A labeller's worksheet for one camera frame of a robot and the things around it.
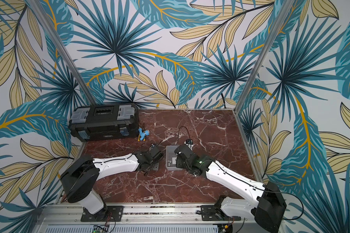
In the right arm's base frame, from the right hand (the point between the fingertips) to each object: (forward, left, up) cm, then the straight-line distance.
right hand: (179, 159), depth 79 cm
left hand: (+1, +15, -11) cm, 18 cm away
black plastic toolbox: (+25, +46, +4) cm, 52 cm away
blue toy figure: (+23, +25, -9) cm, 35 cm away
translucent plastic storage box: (+7, +5, -12) cm, 15 cm away
